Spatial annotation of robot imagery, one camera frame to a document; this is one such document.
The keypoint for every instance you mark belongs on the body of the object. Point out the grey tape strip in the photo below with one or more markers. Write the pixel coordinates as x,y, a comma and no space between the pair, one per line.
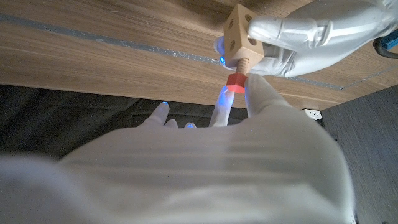
140,46
367,79

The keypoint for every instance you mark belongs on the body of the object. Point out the red headed wooden screw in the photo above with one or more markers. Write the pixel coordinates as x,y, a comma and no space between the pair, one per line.
236,82

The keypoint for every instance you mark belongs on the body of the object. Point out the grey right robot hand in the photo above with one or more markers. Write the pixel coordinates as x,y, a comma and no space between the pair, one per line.
202,174

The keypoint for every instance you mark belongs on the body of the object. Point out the white power strip box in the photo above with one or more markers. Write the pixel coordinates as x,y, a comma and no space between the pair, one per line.
312,113

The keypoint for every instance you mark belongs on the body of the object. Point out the small wooden block with holes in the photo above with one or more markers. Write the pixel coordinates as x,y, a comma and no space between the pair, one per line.
237,34

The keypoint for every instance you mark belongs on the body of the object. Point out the black backdrop curtain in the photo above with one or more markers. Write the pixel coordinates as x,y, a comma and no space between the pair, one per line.
62,124

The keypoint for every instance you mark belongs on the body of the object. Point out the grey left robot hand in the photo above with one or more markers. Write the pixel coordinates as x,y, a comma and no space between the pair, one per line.
311,40

